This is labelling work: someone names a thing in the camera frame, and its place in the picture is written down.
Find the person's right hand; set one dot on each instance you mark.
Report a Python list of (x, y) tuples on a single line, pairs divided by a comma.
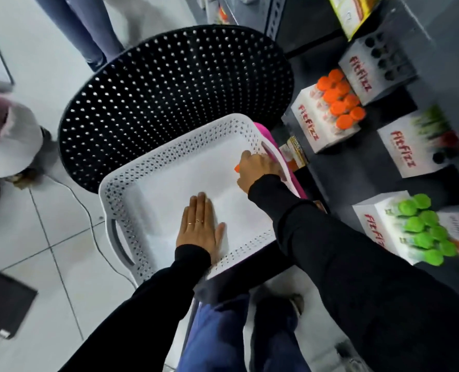
[(256, 168)]

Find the person's left hand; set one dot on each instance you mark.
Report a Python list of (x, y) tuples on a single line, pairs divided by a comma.
[(200, 228)]

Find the white orange-capped tube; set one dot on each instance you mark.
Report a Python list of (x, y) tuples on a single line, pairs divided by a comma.
[(237, 168)]

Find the white perforated plastic basket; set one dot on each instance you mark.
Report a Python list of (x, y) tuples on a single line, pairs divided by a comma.
[(167, 189)]

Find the cluster of orange-capped tubes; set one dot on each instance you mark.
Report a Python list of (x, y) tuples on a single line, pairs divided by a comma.
[(340, 98)]

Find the cluster of green-capped tubes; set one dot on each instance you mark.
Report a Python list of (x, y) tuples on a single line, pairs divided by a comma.
[(423, 228)]

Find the white green-capped tube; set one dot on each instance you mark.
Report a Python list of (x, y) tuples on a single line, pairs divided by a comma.
[(434, 127), (427, 113)]

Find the person's right forearm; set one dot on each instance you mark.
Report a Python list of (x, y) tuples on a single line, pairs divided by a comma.
[(349, 275)]

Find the person's left forearm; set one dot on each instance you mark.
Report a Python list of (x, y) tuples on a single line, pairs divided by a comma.
[(152, 313)]

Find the person's blue trousers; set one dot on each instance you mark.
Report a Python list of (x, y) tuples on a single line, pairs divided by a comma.
[(214, 337)]

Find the yellow product box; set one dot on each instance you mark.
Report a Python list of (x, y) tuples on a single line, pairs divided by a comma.
[(351, 11)]

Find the pink plastic basket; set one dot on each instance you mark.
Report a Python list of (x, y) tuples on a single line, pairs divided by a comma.
[(266, 131)]

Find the small orange white packet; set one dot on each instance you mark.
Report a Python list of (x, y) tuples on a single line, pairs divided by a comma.
[(291, 152), (319, 206)]

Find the black perforated plastic chair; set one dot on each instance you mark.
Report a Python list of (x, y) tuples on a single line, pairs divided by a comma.
[(167, 85)]

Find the grey slotted metal rack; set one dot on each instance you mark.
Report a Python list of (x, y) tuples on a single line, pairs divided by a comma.
[(274, 15)]

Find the assorted packaged goods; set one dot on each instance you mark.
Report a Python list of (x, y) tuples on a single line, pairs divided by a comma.
[(217, 11)]

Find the black and white sneaker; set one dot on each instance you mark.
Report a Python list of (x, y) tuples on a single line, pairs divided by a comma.
[(96, 65)]

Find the white cap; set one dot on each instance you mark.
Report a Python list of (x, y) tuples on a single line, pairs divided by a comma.
[(12, 147)]

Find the black flat board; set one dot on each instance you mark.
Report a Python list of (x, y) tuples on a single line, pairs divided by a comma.
[(4, 302)]

